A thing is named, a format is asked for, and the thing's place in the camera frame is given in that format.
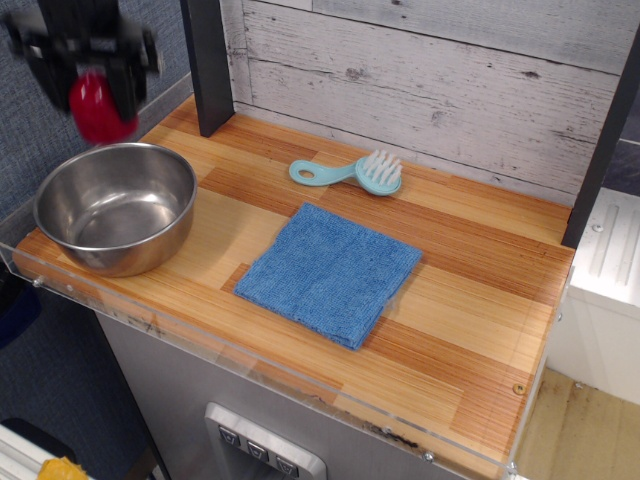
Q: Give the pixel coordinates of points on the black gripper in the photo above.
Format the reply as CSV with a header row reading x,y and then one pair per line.
x,y
55,36

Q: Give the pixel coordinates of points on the red plastic strawberry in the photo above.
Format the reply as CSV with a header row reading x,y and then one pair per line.
x,y
95,113

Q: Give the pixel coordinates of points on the stainless steel pot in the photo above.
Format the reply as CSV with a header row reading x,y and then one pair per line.
x,y
119,210

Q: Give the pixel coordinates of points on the blue folded cloth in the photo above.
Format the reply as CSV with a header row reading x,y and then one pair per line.
x,y
329,274

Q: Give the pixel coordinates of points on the teal dish brush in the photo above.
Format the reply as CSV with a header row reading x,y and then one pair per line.
x,y
379,173

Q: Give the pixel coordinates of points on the silver dispenser button panel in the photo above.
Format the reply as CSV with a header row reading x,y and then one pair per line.
x,y
249,451

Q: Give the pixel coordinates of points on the clear acrylic edge guard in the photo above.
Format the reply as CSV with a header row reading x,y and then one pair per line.
x,y
447,373

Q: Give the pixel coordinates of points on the white side cabinet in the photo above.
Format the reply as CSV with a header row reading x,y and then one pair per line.
x,y
596,338

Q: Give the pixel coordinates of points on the dark grey left post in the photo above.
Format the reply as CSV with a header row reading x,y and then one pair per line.
x,y
206,47

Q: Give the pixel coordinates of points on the dark grey post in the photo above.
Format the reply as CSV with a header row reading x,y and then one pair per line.
x,y
206,47
612,129

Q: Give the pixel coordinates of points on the dark grey right post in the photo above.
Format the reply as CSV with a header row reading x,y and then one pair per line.
x,y
612,129

